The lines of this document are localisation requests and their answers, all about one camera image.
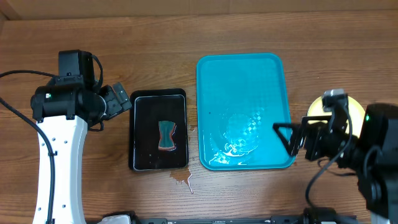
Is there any yellow plate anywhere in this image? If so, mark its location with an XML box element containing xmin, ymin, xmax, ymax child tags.
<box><xmin>307</xmin><ymin>96</ymin><xmax>365</xmax><ymax>138</ymax></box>

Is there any orange green sponge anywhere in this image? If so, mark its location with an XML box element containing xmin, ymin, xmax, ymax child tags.
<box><xmin>158</xmin><ymin>121</ymin><xmax>176</xmax><ymax>151</ymax></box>

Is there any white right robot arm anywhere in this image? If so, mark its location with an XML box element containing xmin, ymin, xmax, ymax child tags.
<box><xmin>272</xmin><ymin>101</ymin><xmax>397</xmax><ymax>222</ymax></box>

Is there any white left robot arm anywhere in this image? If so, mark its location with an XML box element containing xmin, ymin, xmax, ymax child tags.
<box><xmin>31</xmin><ymin>82</ymin><xmax>132</xmax><ymax>223</ymax></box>

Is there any black water tray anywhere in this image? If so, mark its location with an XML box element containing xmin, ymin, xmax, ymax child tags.
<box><xmin>128</xmin><ymin>88</ymin><xmax>188</xmax><ymax>171</ymax></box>

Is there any teal plastic tray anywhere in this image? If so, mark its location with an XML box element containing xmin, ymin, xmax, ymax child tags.
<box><xmin>196</xmin><ymin>53</ymin><xmax>295</xmax><ymax>171</ymax></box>

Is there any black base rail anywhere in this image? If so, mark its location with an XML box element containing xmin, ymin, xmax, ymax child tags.
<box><xmin>99</xmin><ymin>208</ymin><xmax>359</xmax><ymax>224</ymax></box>

